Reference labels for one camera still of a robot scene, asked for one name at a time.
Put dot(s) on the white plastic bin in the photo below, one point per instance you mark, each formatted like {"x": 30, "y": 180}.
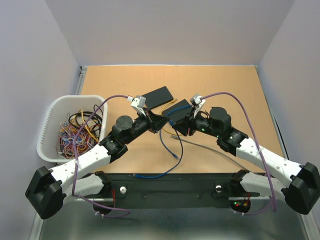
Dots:
{"x": 57, "y": 113}

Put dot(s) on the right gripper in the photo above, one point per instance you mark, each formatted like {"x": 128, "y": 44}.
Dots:
{"x": 182, "y": 126}

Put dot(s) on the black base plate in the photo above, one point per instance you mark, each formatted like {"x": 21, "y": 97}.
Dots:
{"x": 173, "y": 191}

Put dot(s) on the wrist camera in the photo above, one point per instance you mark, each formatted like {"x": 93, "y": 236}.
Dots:
{"x": 197, "y": 101}
{"x": 137, "y": 103}

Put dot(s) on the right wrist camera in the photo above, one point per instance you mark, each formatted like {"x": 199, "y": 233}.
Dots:
{"x": 197, "y": 101}

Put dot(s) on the far black network switch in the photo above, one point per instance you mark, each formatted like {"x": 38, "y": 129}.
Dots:
{"x": 157, "y": 97}

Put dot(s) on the aluminium frame rail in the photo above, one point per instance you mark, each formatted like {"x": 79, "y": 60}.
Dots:
{"x": 243, "y": 98}

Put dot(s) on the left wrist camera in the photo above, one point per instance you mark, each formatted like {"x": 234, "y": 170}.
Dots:
{"x": 137, "y": 103}

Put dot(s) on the near black network switch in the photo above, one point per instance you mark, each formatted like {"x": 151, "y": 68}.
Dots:
{"x": 177, "y": 111}

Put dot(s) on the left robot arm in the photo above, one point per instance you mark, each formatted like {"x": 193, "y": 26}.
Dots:
{"x": 47, "y": 190}

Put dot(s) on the black network switch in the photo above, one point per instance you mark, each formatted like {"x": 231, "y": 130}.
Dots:
{"x": 177, "y": 111}
{"x": 157, "y": 97}

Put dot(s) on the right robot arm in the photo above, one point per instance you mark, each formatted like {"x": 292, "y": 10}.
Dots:
{"x": 295, "y": 183}

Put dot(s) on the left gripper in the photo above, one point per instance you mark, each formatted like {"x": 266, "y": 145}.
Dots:
{"x": 155, "y": 122}

